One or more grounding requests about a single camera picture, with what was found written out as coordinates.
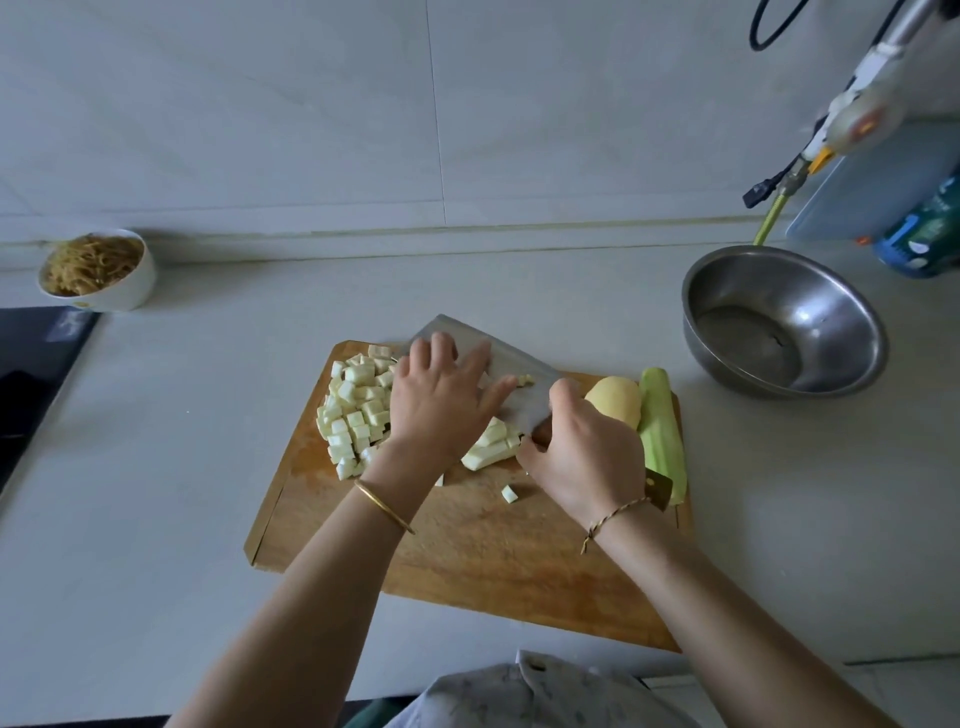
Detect wooden cutting board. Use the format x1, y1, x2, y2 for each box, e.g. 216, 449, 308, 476
244, 339, 698, 653

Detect person's left hand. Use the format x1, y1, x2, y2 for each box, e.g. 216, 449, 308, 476
387, 331, 521, 485

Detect pale green cabbage vegetable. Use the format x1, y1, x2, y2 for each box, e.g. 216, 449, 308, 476
315, 343, 404, 483

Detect looped black cable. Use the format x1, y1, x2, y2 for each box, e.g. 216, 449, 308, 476
748, 0, 813, 53

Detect light blue plastic board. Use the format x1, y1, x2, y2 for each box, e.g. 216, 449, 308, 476
786, 117, 960, 242

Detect braided cord bracelet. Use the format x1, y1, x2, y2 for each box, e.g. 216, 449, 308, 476
579, 496, 657, 557

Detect pile of white diced vegetable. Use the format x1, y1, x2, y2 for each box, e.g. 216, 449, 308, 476
459, 415, 530, 506

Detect black cable with plug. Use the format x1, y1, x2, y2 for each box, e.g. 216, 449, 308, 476
870, 0, 911, 47

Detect deep stainless steel bowl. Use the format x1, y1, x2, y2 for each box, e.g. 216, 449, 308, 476
681, 244, 890, 401

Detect person's left forearm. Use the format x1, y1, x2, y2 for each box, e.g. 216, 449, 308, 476
165, 477, 422, 728

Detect gold bangle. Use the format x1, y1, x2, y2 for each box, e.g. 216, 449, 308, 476
354, 480, 419, 537

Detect white patterned garment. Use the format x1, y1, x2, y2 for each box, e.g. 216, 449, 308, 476
387, 649, 699, 728

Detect peeled yellow potato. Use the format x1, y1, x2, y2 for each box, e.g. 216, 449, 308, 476
582, 375, 645, 432

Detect peeled green cucumber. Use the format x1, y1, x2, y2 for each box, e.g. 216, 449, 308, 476
637, 366, 690, 507

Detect cleaver with wooden handle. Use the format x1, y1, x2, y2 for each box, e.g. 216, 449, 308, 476
408, 313, 566, 440

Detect wall tap with hose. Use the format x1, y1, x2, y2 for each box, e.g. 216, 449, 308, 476
742, 153, 812, 210

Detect dark green trousers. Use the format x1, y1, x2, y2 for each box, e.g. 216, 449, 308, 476
342, 693, 422, 728

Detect person's right forearm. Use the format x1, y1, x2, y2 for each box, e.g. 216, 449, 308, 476
588, 507, 902, 728

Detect person's right hand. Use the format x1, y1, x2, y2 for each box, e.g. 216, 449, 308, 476
517, 376, 650, 530

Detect white bowl of noodles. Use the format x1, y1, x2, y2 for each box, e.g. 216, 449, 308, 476
37, 228, 158, 314

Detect dark green bottle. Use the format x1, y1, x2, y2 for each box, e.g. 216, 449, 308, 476
874, 168, 960, 279

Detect black gas stove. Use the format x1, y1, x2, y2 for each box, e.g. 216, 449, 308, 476
0, 306, 101, 494

